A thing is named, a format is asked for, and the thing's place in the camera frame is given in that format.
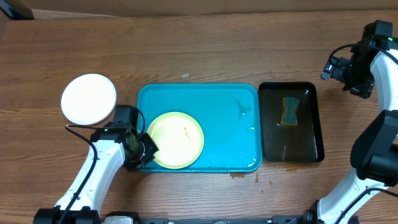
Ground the blue object in corner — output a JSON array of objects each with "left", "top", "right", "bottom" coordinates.
[{"left": 1, "top": 0, "right": 35, "bottom": 21}]

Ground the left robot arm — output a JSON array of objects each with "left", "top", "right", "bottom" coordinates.
[{"left": 33, "top": 122, "right": 159, "bottom": 223}]

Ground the green yellow sponge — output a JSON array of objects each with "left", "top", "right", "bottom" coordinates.
[{"left": 279, "top": 96, "right": 300, "bottom": 126}]

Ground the black water tray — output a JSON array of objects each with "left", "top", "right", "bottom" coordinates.
[{"left": 258, "top": 82, "right": 325, "bottom": 163}]

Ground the white plate mint rim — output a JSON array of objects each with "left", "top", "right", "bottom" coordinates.
[{"left": 60, "top": 73, "right": 117, "bottom": 125}]

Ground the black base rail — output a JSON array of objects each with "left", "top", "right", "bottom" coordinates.
[{"left": 102, "top": 212, "right": 310, "bottom": 224}]

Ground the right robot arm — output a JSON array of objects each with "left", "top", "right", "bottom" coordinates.
[{"left": 291, "top": 35, "right": 397, "bottom": 223}]

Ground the blue plastic tray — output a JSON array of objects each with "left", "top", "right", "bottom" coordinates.
[{"left": 137, "top": 83, "right": 262, "bottom": 173}]

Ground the yellow plate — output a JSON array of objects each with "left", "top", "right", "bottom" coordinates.
[{"left": 147, "top": 112, "right": 205, "bottom": 169}]

